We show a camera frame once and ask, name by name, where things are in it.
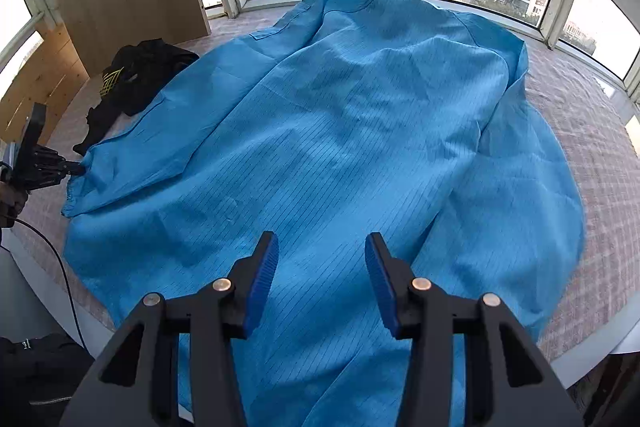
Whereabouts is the white window frame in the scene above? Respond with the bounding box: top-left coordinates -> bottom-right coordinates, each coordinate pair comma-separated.
0,0 -> 640,108

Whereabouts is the knotty pine board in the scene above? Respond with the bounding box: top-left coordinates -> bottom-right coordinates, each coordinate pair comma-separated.
0,22 -> 91,148

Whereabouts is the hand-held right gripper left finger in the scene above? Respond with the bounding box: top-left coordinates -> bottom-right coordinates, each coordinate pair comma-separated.
59,231 -> 280,427

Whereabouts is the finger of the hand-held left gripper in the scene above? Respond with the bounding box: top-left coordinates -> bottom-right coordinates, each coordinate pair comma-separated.
31,144 -> 86,190

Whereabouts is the black cable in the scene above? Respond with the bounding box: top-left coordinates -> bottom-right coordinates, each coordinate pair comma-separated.
0,217 -> 86,350

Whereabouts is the blue zip coat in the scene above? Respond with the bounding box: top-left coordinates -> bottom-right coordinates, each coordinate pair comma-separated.
61,0 -> 587,427

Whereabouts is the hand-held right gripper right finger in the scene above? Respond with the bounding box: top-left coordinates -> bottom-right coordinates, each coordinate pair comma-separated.
364,232 -> 586,427

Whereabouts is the black garment with yellow stripes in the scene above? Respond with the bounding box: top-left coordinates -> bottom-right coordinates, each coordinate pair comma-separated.
72,38 -> 201,158

